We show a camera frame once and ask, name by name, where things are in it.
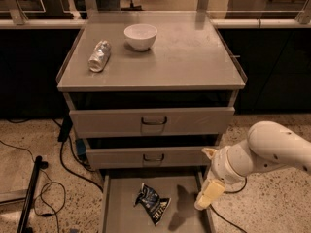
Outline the black cable floor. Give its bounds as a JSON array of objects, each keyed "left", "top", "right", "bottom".
[
  {"left": 52, "top": 116, "right": 104, "bottom": 193},
  {"left": 207, "top": 177, "right": 249, "bottom": 233}
]

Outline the blue chip bag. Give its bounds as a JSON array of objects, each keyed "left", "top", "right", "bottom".
[{"left": 133, "top": 183, "right": 171, "bottom": 226}]

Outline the black cable right floor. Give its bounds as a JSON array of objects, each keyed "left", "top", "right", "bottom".
[{"left": 207, "top": 177, "right": 249, "bottom": 233}]

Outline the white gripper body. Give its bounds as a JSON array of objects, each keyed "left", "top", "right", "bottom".
[{"left": 207, "top": 147, "right": 244, "bottom": 184}]

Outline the black cable left floor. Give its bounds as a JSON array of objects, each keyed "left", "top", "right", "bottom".
[{"left": 52, "top": 116, "right": 104, "bottom": 193}]

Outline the black metal bar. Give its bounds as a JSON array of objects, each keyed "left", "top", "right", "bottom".
[{"left": 17, "top": 156, "right": 43, "bottom": 233}]

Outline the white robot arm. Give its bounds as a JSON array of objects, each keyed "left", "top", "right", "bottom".
[{"left": 194, "top": 121, "right": 311, "bottom": 210}]

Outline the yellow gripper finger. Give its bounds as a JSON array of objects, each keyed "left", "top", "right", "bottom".
[
  {"left": 201, "top": 148, "right": 217, "bottom": 160},
  {"left": 194, "top": 179, "right": 225, "bottom": 210}
]

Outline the thin black looped cable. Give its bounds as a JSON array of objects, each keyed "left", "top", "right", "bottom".
[{"left": 0, "top": 139, "right": 67, "bottom": 233}]

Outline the middle grey drawer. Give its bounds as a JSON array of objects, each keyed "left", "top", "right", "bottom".
[{"left": 84, "top": 134, "right": 221, "bottom": 169}]

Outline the bottom grey drawer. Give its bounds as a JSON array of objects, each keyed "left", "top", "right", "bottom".
[{"left": 99, "top": 167, "right": 216, "bottom": 233}]

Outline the grey drawer cabinet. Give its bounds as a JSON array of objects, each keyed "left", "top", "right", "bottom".
[{"left": 55, "top": 11, "right": 249, "bottom": 233}]

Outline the top grey drawer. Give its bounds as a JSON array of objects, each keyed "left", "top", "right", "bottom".
[{"left": 66, "top": 91, "right": 234, "bottom": 138}]

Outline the grey drawer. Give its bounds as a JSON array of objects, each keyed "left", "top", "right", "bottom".
[
  {"left": 66, "top": 91, "right": 234, "bottom": 138},
  {"left": 84, "top": 134, "right": 221, "bottom": 169},
  {"left": 99, "top": 167, "right": 216, "bottom": 233}
]

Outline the white ceramic bowl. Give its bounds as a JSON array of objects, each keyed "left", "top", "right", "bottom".
[{"left": 123, "top": 23, "right": 157, "bottom": 51}]

